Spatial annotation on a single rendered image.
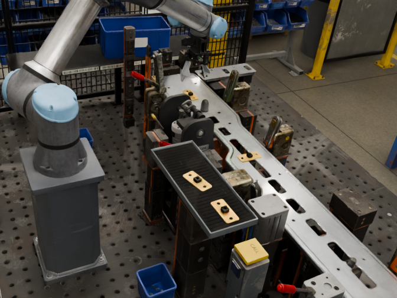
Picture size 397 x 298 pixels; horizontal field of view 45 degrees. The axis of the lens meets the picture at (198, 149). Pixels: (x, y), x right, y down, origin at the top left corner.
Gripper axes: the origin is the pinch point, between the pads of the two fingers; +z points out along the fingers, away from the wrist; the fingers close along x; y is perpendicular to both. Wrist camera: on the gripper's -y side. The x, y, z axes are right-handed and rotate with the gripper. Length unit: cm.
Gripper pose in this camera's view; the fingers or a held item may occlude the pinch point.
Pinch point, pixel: (192, 77)
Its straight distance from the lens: 198.9
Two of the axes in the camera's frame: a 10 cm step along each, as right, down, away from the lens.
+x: 8.8, -2.0, 4.2
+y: 4.6, 5.5, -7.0
